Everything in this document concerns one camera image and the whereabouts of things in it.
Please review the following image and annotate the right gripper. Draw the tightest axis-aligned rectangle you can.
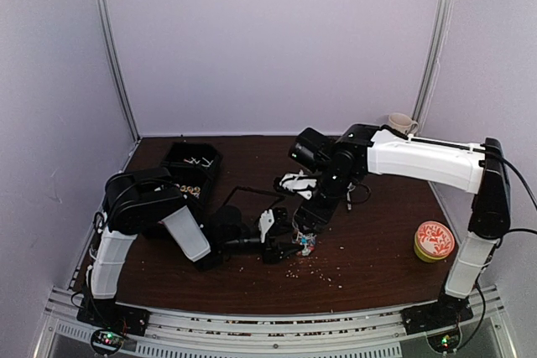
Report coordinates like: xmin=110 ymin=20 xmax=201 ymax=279
xmin=295 ymin=167 xmax=356 ymax=234

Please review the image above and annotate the clear plastic jar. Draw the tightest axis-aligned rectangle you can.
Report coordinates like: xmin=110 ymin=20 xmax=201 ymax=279
xmin=292 ymin=229 xmax=317 ymax=257

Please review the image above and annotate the black three-compartment candy bin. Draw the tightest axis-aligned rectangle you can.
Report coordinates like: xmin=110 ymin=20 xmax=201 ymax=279
xmin=160 ymin=142 xmax=223 ymax=227

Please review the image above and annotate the metal scoop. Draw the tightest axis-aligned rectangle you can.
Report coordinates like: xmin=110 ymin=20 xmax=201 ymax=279
xmin=346 ymin=184 xmax=354 ymax=213

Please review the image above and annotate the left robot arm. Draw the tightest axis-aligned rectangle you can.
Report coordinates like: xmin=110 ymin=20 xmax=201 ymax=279
xmin=84 ymin=168 xmax=304 ymax=328

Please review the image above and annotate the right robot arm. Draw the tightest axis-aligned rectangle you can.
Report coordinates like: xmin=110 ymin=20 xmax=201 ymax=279
xmin=277 ymin=123 xmax=511 ymax=326

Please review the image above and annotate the swirl lollipops pile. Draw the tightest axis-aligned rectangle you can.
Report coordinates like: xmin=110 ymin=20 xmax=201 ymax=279
xmin=175 ymin=184 xmax=201 ymax=198

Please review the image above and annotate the green bowl with red lid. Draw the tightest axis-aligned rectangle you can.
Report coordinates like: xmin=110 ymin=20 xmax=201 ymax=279
xmin=414 ymin=221 xmax=456 ymax=263

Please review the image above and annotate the cream patterned mug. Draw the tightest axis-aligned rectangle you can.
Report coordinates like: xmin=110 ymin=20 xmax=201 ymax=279
xmin=388 ymin=112 xmax=419 ymax=135

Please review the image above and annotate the small round lollipops pile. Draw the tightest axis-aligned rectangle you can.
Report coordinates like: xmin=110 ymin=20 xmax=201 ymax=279
xmin=183 ymin=157 xmax=214 ymax=169

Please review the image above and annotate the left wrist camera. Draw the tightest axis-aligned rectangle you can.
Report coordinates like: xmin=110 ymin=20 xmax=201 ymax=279
xmin=258 ymin=207 xmax=292 ymax=243

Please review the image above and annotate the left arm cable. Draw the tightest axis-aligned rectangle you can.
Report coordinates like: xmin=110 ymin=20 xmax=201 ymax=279
xmin=217 ymin=184 xmax=286 ymax=221

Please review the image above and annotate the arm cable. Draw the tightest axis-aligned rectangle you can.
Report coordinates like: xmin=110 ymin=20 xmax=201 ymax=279
xmin=477 ymin=148 xmax=537 ymax=236
xmin=217 ymin=184 xmax=286 ymax=221

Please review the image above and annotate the front aluminium rail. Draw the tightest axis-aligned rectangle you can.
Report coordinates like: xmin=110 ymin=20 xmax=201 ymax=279
xmin=30 ymin=287 xmax=519 ymax=357

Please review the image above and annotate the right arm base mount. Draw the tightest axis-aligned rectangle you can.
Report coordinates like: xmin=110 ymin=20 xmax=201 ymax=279
xmin=400 ymin=292 xmax=474 ymax=355

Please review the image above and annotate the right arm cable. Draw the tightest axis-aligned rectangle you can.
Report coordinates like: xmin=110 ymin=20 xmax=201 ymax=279
xmin=477 ymin=148 xmax=537 ymax=236

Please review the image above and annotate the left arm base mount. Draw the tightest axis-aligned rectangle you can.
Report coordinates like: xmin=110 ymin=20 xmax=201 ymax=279
xmin=70 ymin=286 xmax=150 ymax=357

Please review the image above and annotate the right aluminium frame post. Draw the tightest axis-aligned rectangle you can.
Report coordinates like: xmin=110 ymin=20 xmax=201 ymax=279
xmin=412 ymin=0 xmax=453 ymax=128

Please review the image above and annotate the aluminium frame post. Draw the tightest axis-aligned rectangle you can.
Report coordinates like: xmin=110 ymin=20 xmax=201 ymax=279
xmin=412 ymin=0 xmax=453 ymax=128
xmin=96 ymin=0 xmax=141 ymax=142

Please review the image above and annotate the left aluminium frame post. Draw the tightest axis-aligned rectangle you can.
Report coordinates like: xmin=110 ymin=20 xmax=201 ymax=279
xmin=96 ymin=0 xmax=141 ymax=142

